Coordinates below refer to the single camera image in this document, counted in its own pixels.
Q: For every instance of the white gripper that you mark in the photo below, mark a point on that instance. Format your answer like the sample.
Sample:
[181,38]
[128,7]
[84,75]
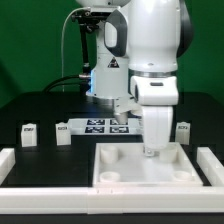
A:
[156,126]

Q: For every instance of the white square tabletop part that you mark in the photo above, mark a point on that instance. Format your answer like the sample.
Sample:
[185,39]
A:
[125,165]

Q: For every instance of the white U-shaped obstacle fence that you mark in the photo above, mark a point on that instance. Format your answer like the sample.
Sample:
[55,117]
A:
[125,200]

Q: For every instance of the white marker base plate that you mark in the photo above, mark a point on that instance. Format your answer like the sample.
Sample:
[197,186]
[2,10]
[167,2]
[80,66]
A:
[103,126]

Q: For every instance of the black camera stand pole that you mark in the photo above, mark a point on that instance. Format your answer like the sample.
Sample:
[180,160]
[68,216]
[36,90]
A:
[85,43]

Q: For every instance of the black camera on stand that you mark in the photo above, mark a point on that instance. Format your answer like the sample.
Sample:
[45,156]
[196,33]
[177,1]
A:
[87,16]

